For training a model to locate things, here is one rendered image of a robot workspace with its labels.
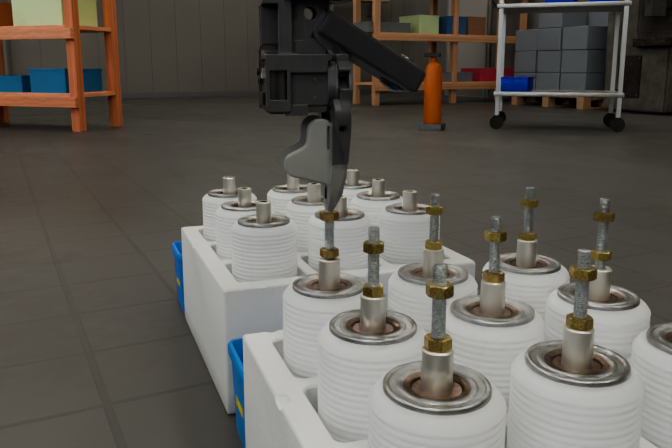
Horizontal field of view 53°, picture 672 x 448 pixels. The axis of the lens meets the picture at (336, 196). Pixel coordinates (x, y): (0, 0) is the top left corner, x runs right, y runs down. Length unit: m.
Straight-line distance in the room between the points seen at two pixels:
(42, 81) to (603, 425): 5.27
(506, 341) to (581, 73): 7.71
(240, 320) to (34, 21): 4.80
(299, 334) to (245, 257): 0.30
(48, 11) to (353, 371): 5.10
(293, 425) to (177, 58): 10.79
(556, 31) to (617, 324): 7.94
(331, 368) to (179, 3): 10.87
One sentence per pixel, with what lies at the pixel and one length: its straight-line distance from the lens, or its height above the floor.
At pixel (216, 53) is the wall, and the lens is 11.47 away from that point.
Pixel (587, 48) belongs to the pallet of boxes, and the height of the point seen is 0.68.
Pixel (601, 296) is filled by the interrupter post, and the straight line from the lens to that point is 0.70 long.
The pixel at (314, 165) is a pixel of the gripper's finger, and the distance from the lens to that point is 0.64.
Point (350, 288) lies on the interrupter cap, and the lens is 0.68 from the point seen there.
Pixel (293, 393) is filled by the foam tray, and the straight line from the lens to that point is 0.64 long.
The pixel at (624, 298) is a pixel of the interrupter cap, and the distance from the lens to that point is 0.71.
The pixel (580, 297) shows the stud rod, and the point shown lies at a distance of 0.53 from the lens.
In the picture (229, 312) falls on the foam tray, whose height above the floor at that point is 0.15.
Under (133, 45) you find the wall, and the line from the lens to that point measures 11.16.
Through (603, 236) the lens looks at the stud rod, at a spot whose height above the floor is 0.31.
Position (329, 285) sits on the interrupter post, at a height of 0.26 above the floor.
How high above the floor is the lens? 0.47
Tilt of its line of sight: 11 degrees down
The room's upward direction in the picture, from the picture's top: straight up
